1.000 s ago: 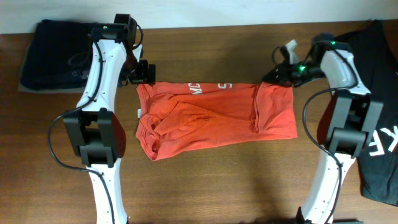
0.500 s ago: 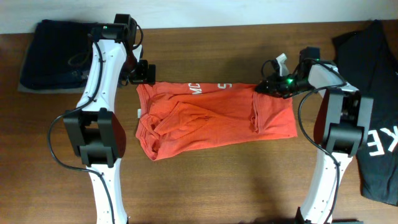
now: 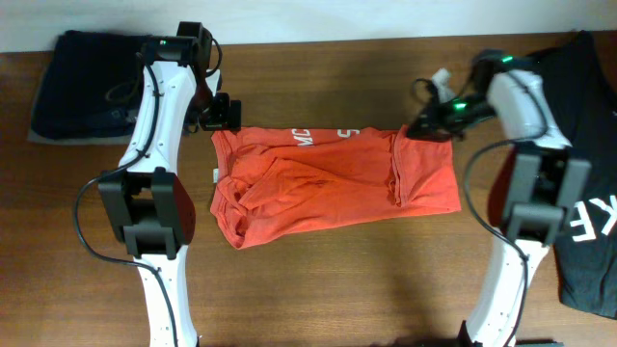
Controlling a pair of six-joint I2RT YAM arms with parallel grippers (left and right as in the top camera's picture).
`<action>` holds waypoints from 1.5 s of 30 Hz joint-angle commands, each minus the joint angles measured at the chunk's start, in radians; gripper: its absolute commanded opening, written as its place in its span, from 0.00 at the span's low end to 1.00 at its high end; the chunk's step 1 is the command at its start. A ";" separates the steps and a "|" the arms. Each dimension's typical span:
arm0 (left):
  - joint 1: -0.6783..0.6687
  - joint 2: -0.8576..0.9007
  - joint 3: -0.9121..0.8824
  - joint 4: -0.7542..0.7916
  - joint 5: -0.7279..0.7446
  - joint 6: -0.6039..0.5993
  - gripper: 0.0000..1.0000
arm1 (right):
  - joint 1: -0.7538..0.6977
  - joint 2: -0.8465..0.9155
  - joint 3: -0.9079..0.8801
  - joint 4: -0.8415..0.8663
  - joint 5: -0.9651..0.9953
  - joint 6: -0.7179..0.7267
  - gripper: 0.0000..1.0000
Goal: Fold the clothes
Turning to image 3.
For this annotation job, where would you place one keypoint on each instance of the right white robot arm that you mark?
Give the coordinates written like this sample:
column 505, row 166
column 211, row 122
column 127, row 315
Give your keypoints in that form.
column 533, row 197

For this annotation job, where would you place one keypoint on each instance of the folded navy blue garment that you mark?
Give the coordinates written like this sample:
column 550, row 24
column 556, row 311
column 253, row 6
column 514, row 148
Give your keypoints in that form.
column 100, row 43

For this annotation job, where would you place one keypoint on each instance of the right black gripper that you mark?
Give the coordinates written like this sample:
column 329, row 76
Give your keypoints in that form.
column 434, row 122

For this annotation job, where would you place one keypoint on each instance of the folded grey garment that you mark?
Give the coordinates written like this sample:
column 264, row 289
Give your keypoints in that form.
column 72, row 140

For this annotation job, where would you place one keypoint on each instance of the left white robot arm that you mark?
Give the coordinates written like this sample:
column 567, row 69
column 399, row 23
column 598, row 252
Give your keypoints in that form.
column 149, row 209

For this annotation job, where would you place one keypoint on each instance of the red polo shirt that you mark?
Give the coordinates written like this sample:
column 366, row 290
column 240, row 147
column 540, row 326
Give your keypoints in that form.
column 277, row 182

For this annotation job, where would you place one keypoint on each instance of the black printed t-shirt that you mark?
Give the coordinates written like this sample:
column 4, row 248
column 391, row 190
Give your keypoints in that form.
column 583, row 105

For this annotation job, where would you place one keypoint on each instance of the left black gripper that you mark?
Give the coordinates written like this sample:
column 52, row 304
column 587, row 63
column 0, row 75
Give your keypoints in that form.
column 224, row 116

